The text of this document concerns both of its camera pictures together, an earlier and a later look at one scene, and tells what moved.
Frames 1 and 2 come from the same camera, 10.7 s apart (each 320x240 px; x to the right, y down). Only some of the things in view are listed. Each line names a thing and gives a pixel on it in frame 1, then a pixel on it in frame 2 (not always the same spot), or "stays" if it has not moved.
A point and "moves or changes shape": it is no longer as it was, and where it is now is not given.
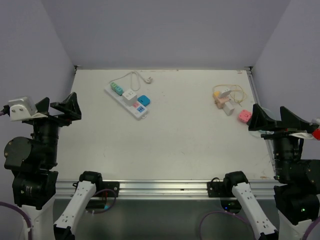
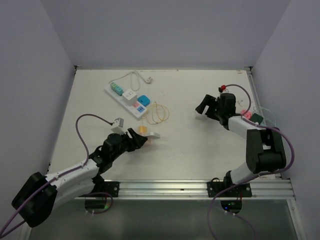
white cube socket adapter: x=129 y=97 stays
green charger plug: x=113 y=85 stays
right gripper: x=289 y=120 → x=208 y=100
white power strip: x=136 y=110 stays
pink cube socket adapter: x=245 y=116 stays
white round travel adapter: x=226 y=92 → x=153 y=135
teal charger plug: x=119 y=90 stays
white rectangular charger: x=228 y=108 moves or changes shape
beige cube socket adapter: x=220 y=102 moves or changes shape
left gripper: x=70 y=108 → x=136 y=142
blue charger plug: x=144 y=100 stays
